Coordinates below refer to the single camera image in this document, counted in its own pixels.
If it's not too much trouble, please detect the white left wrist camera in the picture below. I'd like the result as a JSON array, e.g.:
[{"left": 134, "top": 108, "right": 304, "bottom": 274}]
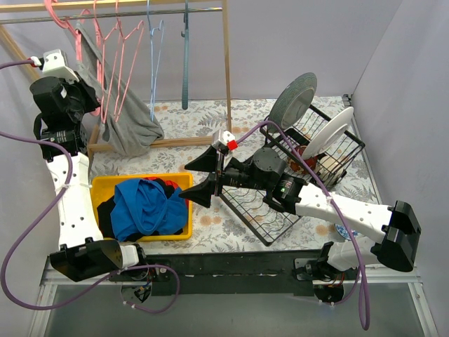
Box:
[{"left": 29, "top": 49, "right": 79, "bottom": 84}]

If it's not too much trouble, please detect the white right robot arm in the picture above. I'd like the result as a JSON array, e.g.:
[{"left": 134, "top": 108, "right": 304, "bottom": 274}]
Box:
[{"left": 180, "top": 147, "right": 422, "bottom": 280}]

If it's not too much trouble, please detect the white plate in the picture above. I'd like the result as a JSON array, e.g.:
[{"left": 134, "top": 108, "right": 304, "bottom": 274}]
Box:
[{"left": 301, "top": 107, "right": 354, "bottom": 159}]

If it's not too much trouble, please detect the grey-blue hanger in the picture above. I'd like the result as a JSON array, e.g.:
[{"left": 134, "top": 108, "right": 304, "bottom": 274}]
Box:
[{"left": 181, "top": 0, "right": 189, "bottom": 110}]

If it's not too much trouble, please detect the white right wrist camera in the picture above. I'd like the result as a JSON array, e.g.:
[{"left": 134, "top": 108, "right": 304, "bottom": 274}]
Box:
[{"left": 211, "top": 130, "right": 238, "bottom": 168}]

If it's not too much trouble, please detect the cream bowl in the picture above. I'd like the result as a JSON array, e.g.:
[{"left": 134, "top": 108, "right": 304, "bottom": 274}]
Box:
[{"left": 315, "top": 155, "right": 346, "bottom": 187}]

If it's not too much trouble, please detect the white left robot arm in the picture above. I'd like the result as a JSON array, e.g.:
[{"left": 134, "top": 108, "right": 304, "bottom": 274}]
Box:
[{"left": 29, "top": 76, "right": 149, "bottom": 282}]

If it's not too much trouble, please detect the red bowl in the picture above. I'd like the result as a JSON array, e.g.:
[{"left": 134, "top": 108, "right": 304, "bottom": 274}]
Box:
[{"left": 287, "top": 145, "right": 319, "bottom": 175}]

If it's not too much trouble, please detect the black wire dish rack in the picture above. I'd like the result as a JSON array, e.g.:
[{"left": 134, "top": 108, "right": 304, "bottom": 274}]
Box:
[{"left": 220, "top": 105, "right": 365, "bottom": 246}]

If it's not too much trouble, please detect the grey tank top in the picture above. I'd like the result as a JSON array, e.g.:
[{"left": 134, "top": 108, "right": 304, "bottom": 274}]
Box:
[{"left": 76, "top": 21, "right": 164, "bottom": 156}]

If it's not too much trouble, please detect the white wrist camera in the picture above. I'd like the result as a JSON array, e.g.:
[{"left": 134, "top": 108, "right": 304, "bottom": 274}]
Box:
[
  {"left": 29, "top": 49, "right": 79, "bottom": 84},
  {"left": 211, "top": 130, "right": 238, "bottom": 168}
]

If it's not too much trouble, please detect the thick pink hanger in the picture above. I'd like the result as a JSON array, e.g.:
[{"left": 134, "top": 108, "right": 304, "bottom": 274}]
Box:
[{"left": 43, "top": 0, "right": 103, "bottom": 117}]

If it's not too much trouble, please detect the light blue hanger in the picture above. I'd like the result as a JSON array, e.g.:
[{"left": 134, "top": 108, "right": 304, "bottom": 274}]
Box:
[{"left": 146, "top": 0, "right": 165, "bottom": 121}]

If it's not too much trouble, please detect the grey patterned plate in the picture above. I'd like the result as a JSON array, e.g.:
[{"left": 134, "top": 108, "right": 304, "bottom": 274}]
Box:
[{"left": 267, "top": 72, "right": 317, "bottom": 130}]

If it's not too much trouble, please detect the black tank top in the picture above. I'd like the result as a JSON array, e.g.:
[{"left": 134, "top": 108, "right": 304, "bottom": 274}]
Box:
[
  {"left": 155, "top": 181, "right": 183, "bottom": 235},
  {"left": 97, "top": 197, "right": 116, "bottom": 239}
]

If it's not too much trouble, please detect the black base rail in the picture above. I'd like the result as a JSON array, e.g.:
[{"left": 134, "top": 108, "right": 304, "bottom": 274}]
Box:
[{"left": 108, "top": 249, "right": 361, "bottom": 305}]

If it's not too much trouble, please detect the blue tank top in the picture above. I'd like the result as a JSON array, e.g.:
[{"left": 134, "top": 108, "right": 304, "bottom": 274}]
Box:
[{"left": 111, "top": 178, "right": 189, "bottom": 242}]

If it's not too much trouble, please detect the wooden clothes rack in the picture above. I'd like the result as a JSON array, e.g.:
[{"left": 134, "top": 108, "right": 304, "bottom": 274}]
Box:
[{"left": 1, "top": 1, "right": 232, "bottom": 155}]

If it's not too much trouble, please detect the thin pink hanger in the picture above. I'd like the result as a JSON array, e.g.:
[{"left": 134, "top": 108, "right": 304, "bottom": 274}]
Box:
[
  {"left": 114, "top": 1, "right": 145, "bottom": 122},
  {"left": 93, "top": 1, "right": 125, "bottom": 124}
]

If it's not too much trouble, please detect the floral table mat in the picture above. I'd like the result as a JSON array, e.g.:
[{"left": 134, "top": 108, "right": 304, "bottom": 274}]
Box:
[{"left": 91, "top": 99, "right": 379, "bottom": 253}]

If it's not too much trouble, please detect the blue white porcelain bowl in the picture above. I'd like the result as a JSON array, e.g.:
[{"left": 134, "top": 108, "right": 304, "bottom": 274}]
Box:
[{"left": 335, "top": 224, "right": 350, "bottom": 240}]

